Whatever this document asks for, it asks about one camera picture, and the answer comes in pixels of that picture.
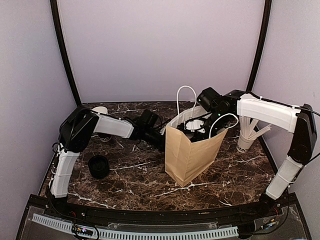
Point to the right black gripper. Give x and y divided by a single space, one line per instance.
202 137

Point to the brown paper bag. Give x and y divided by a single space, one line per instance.
184 159

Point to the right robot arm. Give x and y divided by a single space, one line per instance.
298 120

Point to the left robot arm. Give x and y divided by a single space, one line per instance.
76 131

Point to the wrapped paper straws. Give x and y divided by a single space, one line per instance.
247 126

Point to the white cup holding straws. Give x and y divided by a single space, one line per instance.
244 144

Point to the stack of paper cups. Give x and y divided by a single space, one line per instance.
100 130

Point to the stack of black lids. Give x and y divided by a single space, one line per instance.
99 166

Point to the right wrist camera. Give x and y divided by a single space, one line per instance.
192 126

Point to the right black frame post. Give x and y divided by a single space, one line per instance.
260 44

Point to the black frame post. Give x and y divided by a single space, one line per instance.
260 44
63 51

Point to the grey cable duct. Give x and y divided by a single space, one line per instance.
122 231

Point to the left black frame post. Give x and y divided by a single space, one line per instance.
63 51

